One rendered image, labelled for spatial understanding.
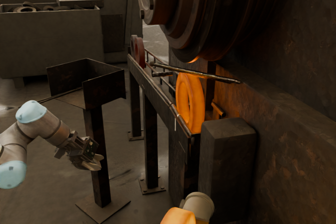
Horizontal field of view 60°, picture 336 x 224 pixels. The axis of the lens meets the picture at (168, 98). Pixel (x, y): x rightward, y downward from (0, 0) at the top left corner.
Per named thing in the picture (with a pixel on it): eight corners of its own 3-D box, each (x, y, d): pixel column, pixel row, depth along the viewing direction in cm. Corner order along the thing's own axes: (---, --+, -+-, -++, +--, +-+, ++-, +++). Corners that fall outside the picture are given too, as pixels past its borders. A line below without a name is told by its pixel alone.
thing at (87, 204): (100, 180, 166) (86, 57, 137) (132, 202, 150) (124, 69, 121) (69, 199, 152) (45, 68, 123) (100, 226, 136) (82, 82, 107)
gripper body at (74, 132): (93, 164, 97) (67, 144, 90) (75, 166, 101) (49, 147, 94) (100, 144, 102) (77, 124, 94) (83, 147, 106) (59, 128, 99)
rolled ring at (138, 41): (138, 39, 156) (144, 38, 157) (133, 36, 173) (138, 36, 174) (140, 72, 161) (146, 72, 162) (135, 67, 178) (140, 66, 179)
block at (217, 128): (234, 196, 75) (244, 113, 66) (249, 220, 68) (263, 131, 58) (195, 204, 73) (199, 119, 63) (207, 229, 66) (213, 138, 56)
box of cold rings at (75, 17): (98, 59, 393) (92, -3, 361) (106, 79, 320) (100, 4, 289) (14, 66, 363) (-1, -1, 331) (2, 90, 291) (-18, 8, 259)
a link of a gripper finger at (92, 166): (107, 175, 104) (90, 162, 98) (95, 176, 107) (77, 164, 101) (109, 167, 106) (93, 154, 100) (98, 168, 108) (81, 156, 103)
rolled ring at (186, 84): (194, 84, 71) (207, 83, 72) (175, 62, 88) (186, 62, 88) (192, 147, 79) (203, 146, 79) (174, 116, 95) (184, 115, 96)
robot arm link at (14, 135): (-16, 159, 80) (15, 134, 80) (-11, 137, 89) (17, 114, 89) (7, 173, 85) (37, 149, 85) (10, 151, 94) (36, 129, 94)
